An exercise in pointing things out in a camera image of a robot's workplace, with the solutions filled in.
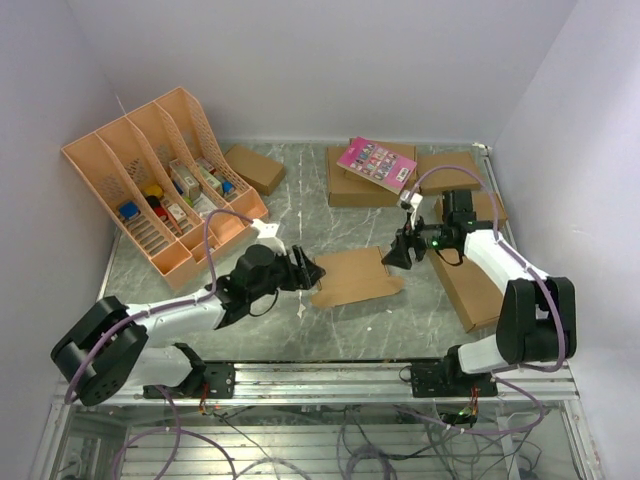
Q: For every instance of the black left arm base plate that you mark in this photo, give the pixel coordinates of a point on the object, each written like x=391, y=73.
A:
x=215, y=380

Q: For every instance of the yellow toy block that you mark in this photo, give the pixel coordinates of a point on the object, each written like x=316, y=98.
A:
x=154, y=190

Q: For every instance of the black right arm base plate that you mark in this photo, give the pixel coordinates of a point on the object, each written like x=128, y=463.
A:
x=441, y=379

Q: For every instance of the large brown box under book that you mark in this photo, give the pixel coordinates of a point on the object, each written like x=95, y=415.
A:
x=344, y=191

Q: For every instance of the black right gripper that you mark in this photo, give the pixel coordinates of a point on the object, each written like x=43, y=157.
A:
x=405, y=238

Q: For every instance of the small printed carton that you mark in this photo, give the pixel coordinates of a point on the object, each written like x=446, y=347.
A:
x=184, y=178

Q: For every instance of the brown box back right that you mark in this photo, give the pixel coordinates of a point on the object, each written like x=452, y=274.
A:
x=448, y=179

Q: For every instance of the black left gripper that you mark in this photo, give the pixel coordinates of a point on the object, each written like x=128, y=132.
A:
x=303, y=275

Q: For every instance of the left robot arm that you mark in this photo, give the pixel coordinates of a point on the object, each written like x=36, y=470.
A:
x=114, y=344

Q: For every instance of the pink children's book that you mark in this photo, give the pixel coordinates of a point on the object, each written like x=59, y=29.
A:
x=391, y=166

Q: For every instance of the small brown box right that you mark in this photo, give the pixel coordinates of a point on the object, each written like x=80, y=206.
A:
x=483, y=205

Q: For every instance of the blue toy block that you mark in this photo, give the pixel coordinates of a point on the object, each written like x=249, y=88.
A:
x=128, y=211

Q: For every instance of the peach plastic file organizer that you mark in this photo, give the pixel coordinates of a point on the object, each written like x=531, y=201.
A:
x=120, y=159

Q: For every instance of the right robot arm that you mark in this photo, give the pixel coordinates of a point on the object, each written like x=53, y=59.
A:
x=536, y=327

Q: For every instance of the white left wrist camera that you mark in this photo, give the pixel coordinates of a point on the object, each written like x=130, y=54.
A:
x=267, y=235

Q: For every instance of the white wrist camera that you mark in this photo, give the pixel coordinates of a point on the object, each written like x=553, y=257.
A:
x=410, y=202
x=267, y=235

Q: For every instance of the cardboard box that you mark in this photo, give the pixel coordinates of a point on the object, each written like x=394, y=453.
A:
x=353, y=276

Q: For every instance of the aluminium mounting rail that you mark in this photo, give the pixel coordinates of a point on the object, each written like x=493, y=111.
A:
x=367, y=383

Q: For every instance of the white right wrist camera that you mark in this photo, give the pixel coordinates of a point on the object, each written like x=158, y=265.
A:
x=410, y=202

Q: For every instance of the big brown box front right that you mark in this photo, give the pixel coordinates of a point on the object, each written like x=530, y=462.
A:
x=475, y=298

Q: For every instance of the small brown box by organizer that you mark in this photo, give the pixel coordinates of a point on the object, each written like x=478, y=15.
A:
x=261, y=172

